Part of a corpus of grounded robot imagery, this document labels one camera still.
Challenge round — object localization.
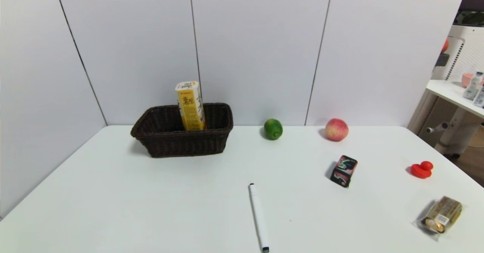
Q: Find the yellow hexagonal snack box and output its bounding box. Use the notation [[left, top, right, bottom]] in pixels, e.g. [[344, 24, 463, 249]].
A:
[[175, 81, 206, 131]]

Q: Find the brown wicker basket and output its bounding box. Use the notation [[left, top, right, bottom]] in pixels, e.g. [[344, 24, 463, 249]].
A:
[[130, 102, 234, 158]]

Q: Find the green lime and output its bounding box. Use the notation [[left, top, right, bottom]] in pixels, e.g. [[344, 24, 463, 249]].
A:
[[264, 119, 283, 140]]

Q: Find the red yellow peach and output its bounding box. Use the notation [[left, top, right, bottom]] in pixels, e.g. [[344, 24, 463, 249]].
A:
[[324, 118, 349, 142]]

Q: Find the white marker pen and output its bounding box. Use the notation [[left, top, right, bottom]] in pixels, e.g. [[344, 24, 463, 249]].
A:
[[248, 183, 270, 253]]

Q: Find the small black colourful box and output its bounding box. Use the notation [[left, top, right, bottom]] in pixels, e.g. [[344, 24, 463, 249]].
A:
[[330, 155, 358, 188]]

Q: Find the red rubber duck toy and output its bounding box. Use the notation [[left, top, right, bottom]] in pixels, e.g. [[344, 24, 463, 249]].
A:
[[410, 161, 434, 179]]

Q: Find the white side desk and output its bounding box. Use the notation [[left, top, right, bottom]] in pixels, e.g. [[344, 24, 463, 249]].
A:
[[408, 80, 484, 159]]

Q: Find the gold chocolate packet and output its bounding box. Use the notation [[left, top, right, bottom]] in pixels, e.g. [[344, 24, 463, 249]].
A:
[[413, 196, 463, 240]]

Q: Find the white bottle grey cap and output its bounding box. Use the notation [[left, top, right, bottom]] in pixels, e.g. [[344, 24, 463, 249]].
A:
[[463, 71, 484, 101]]

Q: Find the white pegboard stand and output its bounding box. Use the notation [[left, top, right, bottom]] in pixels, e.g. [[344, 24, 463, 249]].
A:
[[431, 25, 484, 83]]

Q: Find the white bottle with label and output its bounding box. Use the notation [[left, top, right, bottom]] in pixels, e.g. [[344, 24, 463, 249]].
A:
[[473, 85, 484, 108]]

